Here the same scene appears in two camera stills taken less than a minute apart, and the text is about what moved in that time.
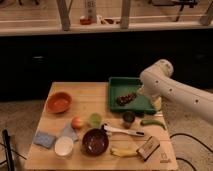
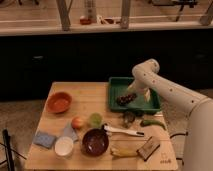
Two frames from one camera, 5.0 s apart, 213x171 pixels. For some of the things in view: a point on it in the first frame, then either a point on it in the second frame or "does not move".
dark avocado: (128, 118) does not move
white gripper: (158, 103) to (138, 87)
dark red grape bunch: (125, 99) does not move
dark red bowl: (95, 142) does not move
